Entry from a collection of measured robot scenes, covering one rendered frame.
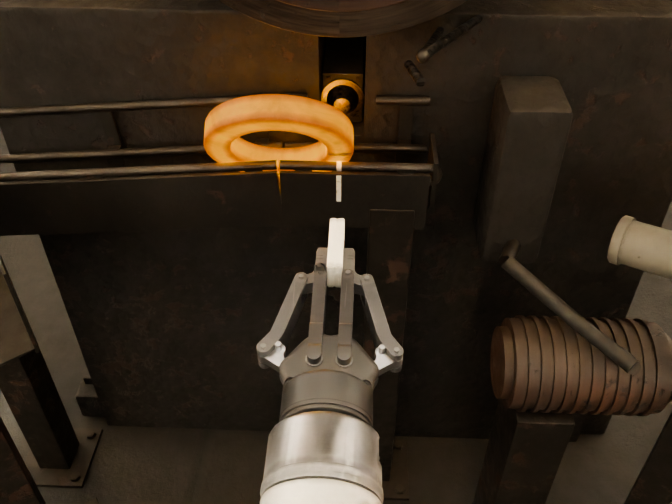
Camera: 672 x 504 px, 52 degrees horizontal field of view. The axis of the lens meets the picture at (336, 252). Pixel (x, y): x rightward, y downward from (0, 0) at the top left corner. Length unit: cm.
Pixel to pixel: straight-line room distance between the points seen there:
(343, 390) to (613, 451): 104
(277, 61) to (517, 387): 52
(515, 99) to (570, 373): 35
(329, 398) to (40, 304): 137
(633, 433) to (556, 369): 67
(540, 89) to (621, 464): 86
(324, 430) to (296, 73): 53
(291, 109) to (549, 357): 45
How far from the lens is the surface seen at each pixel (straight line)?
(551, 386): 93
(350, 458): 50
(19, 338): 86
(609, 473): 149
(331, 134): 80
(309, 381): 54
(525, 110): 84
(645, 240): 86
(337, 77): 95
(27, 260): 198
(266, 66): 91
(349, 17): 77
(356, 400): 54
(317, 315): 61
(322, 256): 67
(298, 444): 51
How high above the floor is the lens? 118
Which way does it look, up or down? 40 degrees down
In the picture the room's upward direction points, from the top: straight up
